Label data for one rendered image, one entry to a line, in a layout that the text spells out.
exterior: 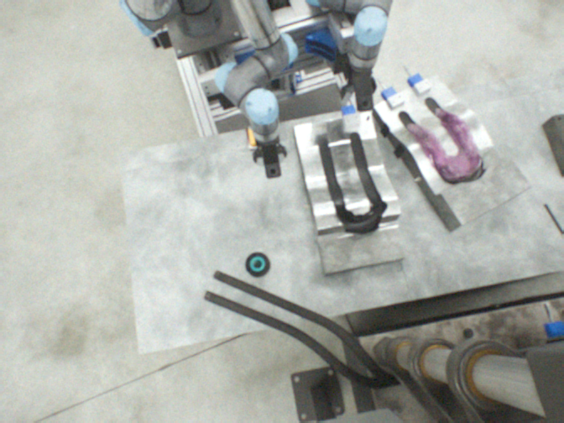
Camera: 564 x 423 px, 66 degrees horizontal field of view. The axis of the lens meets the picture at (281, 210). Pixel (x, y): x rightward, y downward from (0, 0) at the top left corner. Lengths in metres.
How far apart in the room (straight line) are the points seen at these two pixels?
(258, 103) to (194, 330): 0.76
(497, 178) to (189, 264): 1.03
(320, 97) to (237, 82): 1.25
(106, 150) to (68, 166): 0.22
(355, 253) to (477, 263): 0.40
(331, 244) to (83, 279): 1.49
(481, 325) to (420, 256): 0.28
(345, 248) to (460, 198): 0.39
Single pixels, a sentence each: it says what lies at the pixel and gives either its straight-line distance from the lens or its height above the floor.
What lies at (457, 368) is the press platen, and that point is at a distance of 0.73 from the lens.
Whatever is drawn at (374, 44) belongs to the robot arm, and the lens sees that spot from 1.14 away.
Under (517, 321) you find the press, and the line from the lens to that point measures 1.60.
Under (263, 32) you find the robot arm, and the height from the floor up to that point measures 1.34.
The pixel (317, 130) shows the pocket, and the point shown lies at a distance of 1.52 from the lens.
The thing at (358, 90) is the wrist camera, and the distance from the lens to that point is 1.26.
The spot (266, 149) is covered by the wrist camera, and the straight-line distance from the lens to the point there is 1.22.
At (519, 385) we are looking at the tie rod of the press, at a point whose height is 1.69.
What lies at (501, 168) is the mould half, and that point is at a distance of 1.55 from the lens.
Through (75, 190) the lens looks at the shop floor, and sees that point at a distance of 2.64.
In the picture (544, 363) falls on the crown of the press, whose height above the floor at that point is 1.84.
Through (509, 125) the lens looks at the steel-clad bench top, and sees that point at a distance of 1.76.
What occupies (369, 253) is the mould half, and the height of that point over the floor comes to 0.86.
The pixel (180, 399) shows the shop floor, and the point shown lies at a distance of 2.32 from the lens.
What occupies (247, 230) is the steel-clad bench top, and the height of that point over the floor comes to 0.80.
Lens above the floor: 2.22
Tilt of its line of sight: 74 degrees down
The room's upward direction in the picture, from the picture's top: 7 degrees counter-clockwise
